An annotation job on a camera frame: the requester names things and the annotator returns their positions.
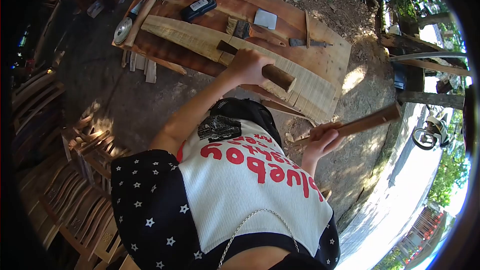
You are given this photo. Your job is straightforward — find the pale carved wooden plank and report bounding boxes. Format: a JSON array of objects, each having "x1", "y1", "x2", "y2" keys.
[{"x1": 140, "y1": 15, "x2": 338, "y2": 122}]

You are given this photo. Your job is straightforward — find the stack of wooden chair parts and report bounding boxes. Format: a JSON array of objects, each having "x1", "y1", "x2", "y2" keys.
[{"x1": 11, "y1": 67, "x2": 139, "y2": 270}]

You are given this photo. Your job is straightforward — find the wooden handled chisel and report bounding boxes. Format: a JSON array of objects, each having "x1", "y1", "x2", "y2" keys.
[{"x1": 217, "y1": 40, "x2": 297, "y2": 93}]

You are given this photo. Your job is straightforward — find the person's right hand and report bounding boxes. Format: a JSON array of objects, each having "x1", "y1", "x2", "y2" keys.
[{"x1": 302, "y1": 122, "x2": 346, "y2": 163}]

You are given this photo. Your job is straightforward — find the person's left fingers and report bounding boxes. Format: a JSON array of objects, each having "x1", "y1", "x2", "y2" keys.
[{"x1": 245, "y1": 49, "x2": 277, "y2": 85}]

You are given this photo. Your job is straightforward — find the thin wooden strip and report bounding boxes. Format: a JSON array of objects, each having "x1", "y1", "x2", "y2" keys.
[{"x1": 304, "y1": 10, "x2": 311, "y2": 49}]

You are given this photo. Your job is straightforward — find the person's right fingers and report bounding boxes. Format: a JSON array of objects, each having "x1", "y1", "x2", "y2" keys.
[{"x1": 309, "y1": 122, "x2": 346, "y2": 155}]

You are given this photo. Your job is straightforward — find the brown wooden mallet stick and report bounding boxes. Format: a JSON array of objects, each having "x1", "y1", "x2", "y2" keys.
[{"x1": 292, "y1": 103, "x2": 402, "y2": 147}]

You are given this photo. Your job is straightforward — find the person's body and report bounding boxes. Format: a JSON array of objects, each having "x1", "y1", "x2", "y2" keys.
[{"x1": 110, "y1": 97, "x2": 342, "y2": 270}]

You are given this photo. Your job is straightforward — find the black box with white label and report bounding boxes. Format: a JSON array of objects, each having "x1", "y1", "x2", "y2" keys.
[{"x1": 182, "y1": 0, "x2": 218, "y2": 23}]

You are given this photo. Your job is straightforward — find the pile of wood offcuts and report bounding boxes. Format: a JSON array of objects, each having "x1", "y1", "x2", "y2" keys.
[{"x1": 121, "y1": 49, "x2": 187, "y2": 84}]

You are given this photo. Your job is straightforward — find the rough wooden beam frame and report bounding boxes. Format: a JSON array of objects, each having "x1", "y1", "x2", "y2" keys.
[{"x1": 380, "y1": 32, "x2": 472, "y2": 110}]

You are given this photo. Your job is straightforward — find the person's left hand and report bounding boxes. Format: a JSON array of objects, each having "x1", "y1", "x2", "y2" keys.
[{"x1": 225, "y1": 49, "x2": 277, "y2": 87}]

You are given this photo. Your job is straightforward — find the reddish wooden work board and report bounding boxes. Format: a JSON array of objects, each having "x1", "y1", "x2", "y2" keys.
[{"x1": 112, "y1": 0, "x2": 353, "y2": 125}]

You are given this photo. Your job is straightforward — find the angle grinder with silver disc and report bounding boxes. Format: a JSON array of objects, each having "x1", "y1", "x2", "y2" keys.
[{"x1": 113, "y1": 0, "x2": 151, "y2": 45}]

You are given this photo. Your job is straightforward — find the grey rectangular block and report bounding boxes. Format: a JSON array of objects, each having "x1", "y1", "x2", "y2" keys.
[{"x1": 254, "y1": 8, "x2": 278, "y2": 31}]

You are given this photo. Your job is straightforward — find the small dark metal chisel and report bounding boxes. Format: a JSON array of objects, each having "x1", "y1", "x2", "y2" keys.
[{"x1": 289, "y1": 37, "x2": 334, "y2": 48}]

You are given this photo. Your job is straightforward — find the brush with wooden handle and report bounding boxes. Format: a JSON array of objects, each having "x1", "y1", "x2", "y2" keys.
[{"x1": 226, "y1": 17, "x2": 287, "y2": 48}]

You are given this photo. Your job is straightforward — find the parked motorbike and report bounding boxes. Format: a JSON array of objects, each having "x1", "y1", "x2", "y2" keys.
[{"x1": 412, "y1": 114, "x2": 452, "y2": 151}]

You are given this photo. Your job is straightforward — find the long wood sliver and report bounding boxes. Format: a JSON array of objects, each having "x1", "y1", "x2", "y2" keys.
[{"x1": 260, "y1": 99, "x2": 318, "y2": 127}]

